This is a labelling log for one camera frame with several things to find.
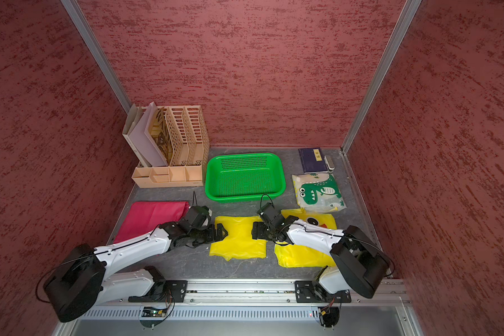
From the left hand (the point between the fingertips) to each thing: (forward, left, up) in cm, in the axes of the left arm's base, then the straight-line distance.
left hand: (218, 240), depth 84 cm
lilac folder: (+37, +37, +22) cm, 57 cm away
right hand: (+2, -17, -1) cm, 17 cm away
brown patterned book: (+46, +33, +17) cm, 59 cm away
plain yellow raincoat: (-1, -9, -1) cm, 9 cm away
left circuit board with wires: (-24, +21, -4) cm, 32 cm away
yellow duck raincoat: (-6, -31, -1) cm, 32 cm away
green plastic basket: (+34, -9, -1) cm, 35 cm away
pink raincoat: (+9, +33, +2) cm, 35 cm away
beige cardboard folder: (+47, +40, +28) cm, 68 cm away
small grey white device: (+42, -55, +2) cm, 69 cm away
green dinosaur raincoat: (+23, -45, +2) cm, 50 cm away
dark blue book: (+46, -47, -1) cm, 66 cm away
